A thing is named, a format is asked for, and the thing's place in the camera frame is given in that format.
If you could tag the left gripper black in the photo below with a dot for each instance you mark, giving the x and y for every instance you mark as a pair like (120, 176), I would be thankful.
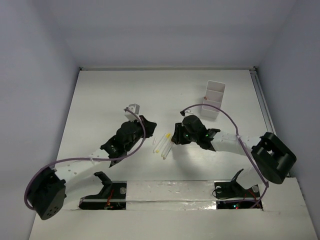
(146, 125)

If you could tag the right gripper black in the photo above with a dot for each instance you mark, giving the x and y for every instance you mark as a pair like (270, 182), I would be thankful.
(177, 137)

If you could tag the white marker plain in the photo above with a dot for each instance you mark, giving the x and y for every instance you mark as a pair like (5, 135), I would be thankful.
(159, 144)

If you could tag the white marker pale yellow cap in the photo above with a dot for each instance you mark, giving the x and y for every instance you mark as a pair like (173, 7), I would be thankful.
(166, 149)

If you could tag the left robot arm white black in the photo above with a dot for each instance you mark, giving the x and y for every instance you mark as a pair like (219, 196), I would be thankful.
(46, 192)

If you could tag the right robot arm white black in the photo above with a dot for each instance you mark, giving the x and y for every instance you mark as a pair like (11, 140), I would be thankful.
(270, 158)

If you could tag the white divided organizer box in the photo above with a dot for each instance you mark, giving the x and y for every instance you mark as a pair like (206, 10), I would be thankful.
(214, 93)

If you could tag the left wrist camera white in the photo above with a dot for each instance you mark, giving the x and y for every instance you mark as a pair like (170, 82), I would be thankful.
(132, 112)

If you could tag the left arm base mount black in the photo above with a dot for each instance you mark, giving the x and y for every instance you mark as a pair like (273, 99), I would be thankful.
(112, 195)

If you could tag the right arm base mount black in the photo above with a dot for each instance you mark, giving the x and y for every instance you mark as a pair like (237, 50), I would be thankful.
(230, 195)

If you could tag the aluminium rail right edge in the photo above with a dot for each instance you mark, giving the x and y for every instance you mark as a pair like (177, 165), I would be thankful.
(262, 102)

